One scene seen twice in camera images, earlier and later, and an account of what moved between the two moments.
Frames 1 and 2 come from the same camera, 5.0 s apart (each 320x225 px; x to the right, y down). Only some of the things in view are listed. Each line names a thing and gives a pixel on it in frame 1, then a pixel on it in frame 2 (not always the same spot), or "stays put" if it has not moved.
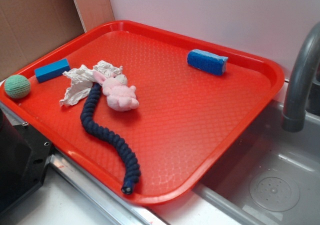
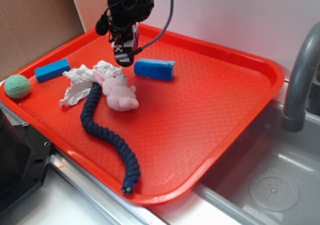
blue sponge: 207,62 -> 161,69
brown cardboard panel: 33,18 stays put
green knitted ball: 17,86 stays put
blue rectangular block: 51,70 stays put
